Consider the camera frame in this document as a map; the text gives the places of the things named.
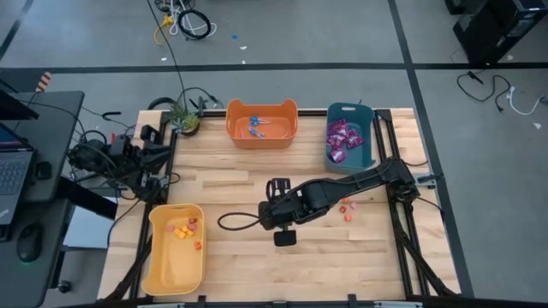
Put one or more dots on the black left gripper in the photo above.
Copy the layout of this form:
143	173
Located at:
143	158

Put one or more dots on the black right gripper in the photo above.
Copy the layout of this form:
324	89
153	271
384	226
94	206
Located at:
280	214

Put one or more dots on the orange plastic bin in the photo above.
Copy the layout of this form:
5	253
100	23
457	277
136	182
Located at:
278	137

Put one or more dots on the purple Skittles bag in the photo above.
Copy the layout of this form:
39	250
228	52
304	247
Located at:
335	139
355	138
338	155
339	124
345	132

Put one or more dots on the blue lollipop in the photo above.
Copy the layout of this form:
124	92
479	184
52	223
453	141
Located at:
255	120
256	133

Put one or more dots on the teal plastic bin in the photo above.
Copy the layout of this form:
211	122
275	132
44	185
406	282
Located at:
364	115

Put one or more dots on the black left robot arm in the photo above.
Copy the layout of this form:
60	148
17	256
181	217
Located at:
94	160

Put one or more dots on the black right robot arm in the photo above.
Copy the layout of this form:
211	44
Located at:
342	188

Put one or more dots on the potted succulent plant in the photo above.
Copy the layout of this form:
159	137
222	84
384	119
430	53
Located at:
185	122

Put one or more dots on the white board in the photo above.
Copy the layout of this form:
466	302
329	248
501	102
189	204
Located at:
90	231

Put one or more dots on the yellow plastic bin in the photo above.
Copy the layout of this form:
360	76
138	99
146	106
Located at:
175	265

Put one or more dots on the black power adapter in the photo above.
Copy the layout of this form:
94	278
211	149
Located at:
43	170

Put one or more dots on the orange black striped object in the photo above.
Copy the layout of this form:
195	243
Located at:
43	81

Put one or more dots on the black laptop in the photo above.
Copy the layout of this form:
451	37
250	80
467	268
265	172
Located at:
13	171

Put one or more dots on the black computer mouse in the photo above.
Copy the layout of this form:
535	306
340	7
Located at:
29	243

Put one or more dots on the black desk caster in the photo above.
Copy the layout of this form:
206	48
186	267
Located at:
64	286

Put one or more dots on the black desk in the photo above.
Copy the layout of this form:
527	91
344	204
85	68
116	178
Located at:
25	282

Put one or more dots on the black equipment cabinet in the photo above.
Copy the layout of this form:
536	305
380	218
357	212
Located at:
492	30

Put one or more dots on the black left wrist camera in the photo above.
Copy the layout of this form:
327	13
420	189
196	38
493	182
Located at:
121	146

